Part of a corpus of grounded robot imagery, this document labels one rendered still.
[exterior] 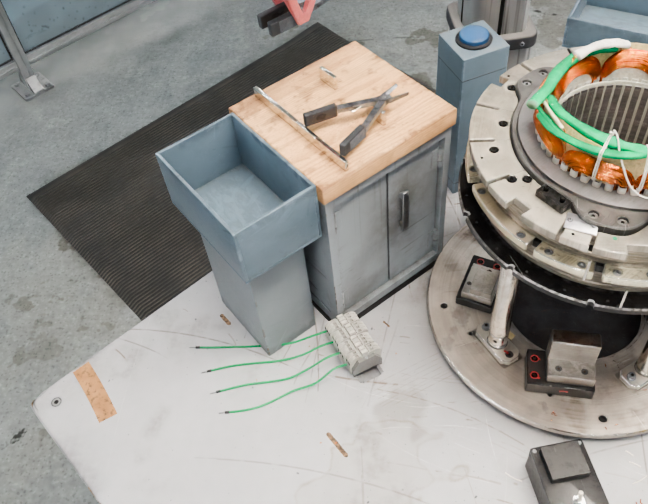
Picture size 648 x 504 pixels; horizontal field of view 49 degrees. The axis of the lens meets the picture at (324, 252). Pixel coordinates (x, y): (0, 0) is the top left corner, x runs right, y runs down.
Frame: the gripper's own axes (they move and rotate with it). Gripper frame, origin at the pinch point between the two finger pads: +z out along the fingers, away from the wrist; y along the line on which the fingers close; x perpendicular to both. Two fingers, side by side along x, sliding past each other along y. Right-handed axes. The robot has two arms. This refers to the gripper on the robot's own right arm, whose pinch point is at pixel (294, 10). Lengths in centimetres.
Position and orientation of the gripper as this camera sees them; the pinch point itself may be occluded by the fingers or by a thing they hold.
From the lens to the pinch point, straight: 81.7
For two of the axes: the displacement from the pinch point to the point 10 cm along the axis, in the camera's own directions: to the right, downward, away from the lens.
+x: 7.8, -5.3, 3.3
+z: 0.9, 6.2, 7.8
